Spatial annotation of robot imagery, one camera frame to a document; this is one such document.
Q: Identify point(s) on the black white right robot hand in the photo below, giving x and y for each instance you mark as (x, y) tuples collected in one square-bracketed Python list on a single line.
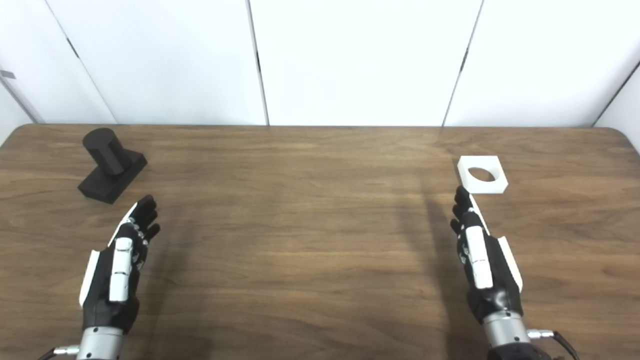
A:
[(482, 260)]

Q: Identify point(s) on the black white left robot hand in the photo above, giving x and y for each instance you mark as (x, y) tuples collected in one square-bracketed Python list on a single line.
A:
[(120, 270)]

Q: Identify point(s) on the white square piece with hole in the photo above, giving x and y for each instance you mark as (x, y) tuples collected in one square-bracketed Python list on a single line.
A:
[(495, 186)]

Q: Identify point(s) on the black peg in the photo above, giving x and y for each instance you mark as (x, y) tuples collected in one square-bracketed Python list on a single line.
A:
[(111, 167)]

